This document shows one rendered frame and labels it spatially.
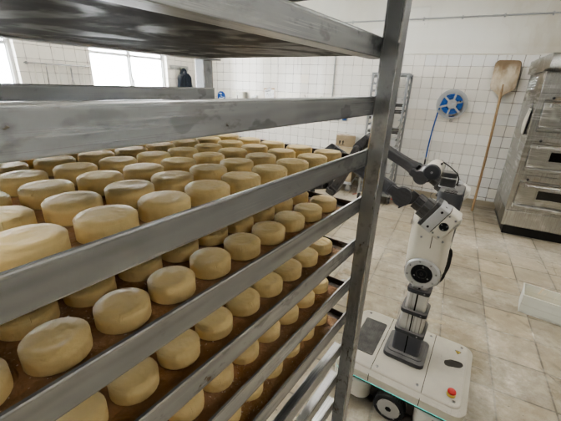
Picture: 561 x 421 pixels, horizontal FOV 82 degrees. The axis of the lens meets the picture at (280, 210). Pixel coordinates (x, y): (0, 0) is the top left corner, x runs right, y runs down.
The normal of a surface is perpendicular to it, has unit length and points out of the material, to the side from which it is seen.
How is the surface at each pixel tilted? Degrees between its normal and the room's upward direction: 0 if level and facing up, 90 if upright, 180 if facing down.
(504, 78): 81
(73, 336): 0
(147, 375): 0
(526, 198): 91
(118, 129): 90
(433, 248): 101
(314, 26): 90
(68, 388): 90
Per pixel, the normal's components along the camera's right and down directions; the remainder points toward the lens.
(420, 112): -0.46, 0.30
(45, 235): 0.04, -0.93
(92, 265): 0.81, 0.24
